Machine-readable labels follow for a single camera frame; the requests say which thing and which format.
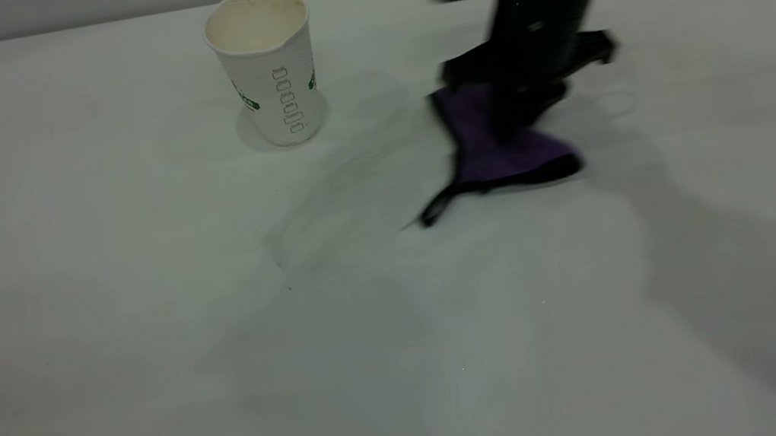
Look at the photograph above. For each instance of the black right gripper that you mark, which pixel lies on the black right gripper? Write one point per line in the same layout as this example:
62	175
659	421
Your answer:
543	18

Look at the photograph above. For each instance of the purple cloth with black trim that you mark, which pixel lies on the purple cloth with black trim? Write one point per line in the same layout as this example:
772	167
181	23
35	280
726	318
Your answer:
494	156

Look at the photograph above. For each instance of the white paper coffee cup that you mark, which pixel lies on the white paper coffee cup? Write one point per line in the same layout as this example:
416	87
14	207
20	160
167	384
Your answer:
267	74

